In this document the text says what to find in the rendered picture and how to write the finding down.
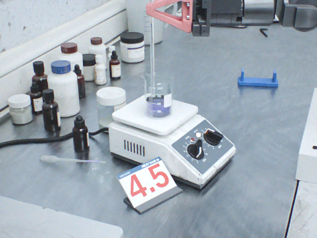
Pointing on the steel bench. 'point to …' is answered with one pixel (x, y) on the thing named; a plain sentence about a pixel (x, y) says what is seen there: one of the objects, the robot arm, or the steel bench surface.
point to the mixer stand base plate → (48, 223)
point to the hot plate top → (188, 110)
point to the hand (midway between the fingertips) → (151, 9)
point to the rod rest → (258, 80)
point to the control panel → (204, 164)
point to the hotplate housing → (162, 150)
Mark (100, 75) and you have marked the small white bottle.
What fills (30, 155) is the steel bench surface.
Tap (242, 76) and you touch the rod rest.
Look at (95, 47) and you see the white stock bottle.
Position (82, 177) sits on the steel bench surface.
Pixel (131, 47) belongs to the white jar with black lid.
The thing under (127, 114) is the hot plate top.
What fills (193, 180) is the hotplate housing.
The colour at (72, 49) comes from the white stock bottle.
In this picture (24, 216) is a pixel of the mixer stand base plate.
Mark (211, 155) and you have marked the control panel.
